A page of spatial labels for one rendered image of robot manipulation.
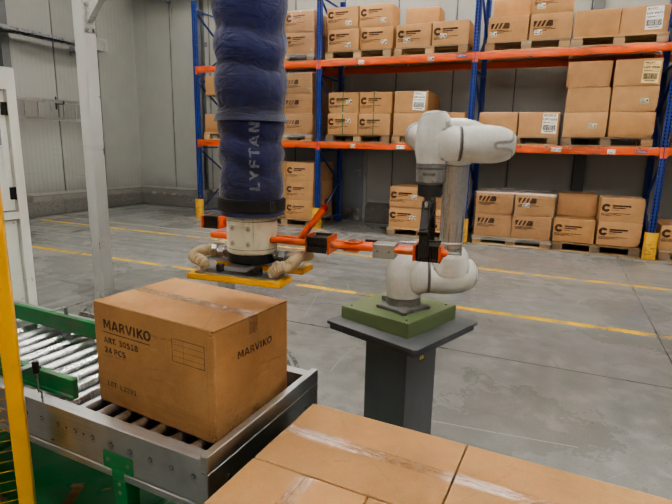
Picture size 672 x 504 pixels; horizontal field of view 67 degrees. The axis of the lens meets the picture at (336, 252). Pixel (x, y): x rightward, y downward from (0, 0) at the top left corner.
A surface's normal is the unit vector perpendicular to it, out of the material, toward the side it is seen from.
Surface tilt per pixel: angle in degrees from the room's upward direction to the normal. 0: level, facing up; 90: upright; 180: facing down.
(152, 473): 90
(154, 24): 90
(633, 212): 89
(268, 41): 72
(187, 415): 90
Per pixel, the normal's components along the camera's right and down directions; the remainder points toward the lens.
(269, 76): 0.69, -0.09
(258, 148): 0.38, -0.14
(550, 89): -0.40, 0.18
